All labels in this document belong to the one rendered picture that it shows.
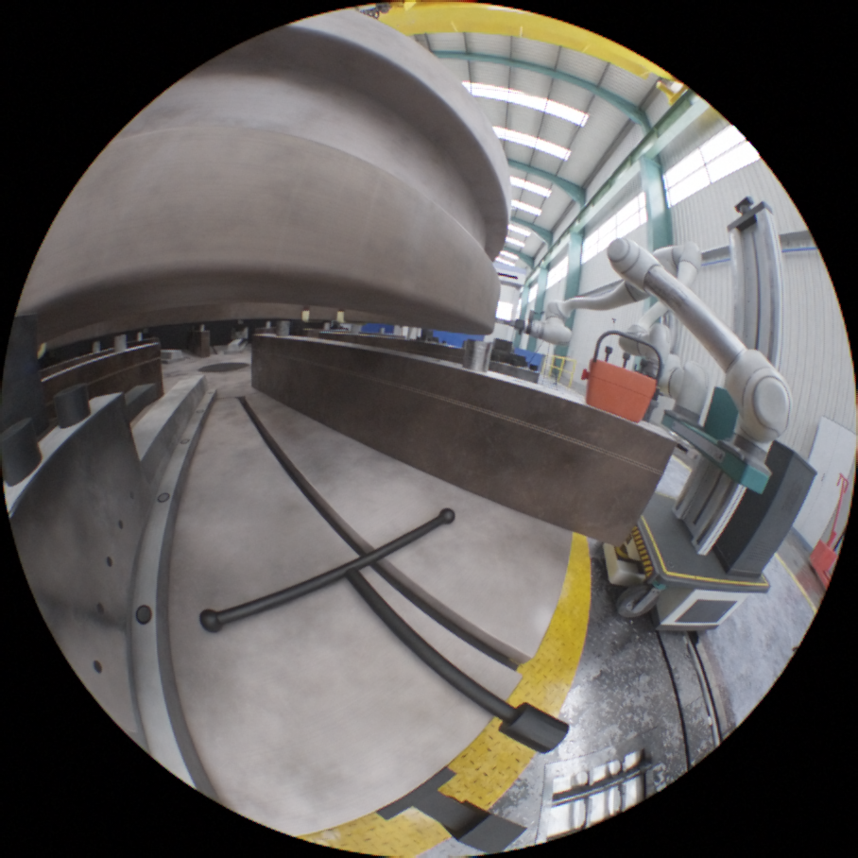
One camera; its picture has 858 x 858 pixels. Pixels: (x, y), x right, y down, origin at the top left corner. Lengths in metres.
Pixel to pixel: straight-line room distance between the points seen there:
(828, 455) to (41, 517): 6.50
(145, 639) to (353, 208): 0.81
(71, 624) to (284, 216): 0.57
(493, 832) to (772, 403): 0.84
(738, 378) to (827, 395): 6.26
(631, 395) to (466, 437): 0.50
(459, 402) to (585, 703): 1.04
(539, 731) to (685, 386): 1.24
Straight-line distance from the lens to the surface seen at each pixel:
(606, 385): 0.70
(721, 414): 1.28
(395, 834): 0.84
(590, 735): 0.96
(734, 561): 1.28
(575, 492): 0.78
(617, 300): 1.15
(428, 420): 0.81
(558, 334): 1.30
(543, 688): 0.90
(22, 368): 0.50
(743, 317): 1.43
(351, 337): 2.51
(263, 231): 0.44
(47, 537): 0.36
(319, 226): 0.47
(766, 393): 0.70
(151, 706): 0.53
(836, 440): 6.19
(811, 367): 7.20
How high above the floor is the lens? 0.77
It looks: 21 degrees down
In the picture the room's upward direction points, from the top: 10 degrees clockwise
